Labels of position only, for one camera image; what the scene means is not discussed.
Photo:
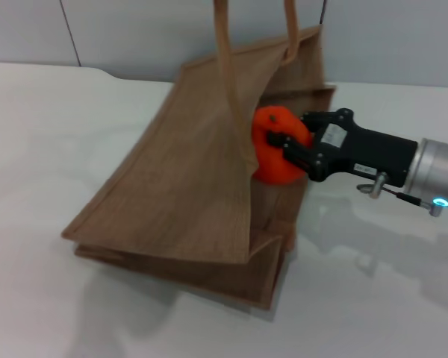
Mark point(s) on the orange fruit with stem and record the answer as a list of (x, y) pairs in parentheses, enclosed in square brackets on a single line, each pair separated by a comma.
[(272, 168)]

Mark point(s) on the brown jute handbag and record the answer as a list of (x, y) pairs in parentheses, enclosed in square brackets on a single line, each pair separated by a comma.
[(171, 186)]

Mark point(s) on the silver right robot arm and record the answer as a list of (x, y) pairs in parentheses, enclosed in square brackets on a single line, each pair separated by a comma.
[(437, 168)]

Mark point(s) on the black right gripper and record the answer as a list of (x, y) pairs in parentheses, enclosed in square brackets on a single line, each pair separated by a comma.
[(369, 153)]

